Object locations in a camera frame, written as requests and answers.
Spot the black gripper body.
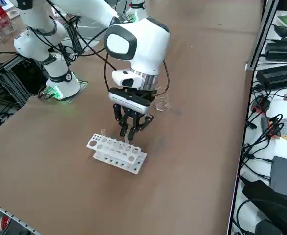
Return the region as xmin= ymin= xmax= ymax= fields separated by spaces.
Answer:
xmin=110 ymin=86 xmax=157 ymax=119

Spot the clear glass beaker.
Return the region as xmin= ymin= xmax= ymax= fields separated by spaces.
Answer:
xmin=155 ymin=94 xmax=171 ymax=113

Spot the white test tube rack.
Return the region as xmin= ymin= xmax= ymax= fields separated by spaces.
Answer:
xmin=86 ymin=132 xmax=148 ymax=175

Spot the black device with red plugs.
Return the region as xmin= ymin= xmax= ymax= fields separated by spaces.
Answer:
xmin=250 ymin=96 xmax=271 ymax=113

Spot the black block with orange plugs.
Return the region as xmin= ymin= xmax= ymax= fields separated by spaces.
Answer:
xmin=260 ymin=115 xmax=282 ymax=139

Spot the long black power supply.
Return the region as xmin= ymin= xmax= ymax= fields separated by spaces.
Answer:
xmin=255 ymin=62 xmax=287 ymax=90
xmin=264 ymin=38 xmax=287 ymax=62

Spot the dark grey flat box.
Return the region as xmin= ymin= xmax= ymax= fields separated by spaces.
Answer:
xmin=270 ymin=155 xmax=287 ymax=199

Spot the red white spool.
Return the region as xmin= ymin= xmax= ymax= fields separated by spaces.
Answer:
xmin=0 ymin=216 xmax=12 ymax=232

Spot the black power adapter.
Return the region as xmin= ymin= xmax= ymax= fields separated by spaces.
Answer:
xmin=272 ymin=23 xmax=287 ymax=39

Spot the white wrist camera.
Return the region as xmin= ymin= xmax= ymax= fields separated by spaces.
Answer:
xmin=108 ymin=92 xmax=151 ymax=115

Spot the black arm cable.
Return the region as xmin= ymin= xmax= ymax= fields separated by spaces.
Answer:
xmin=27 ymin=0 xmax=171 ymax=98

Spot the black metal frame stand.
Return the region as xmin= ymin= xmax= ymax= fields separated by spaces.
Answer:
xmin=0 ymin=53 xmax=50 ymax=108

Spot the aluminium camera mount post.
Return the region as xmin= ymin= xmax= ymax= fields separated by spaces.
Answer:
xmin=245 ymin=0 xmax=280 ymax=71

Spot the aluminium rail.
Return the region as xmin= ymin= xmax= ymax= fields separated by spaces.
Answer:
xmin=0 ymin=198 xmax=40 ymax=235

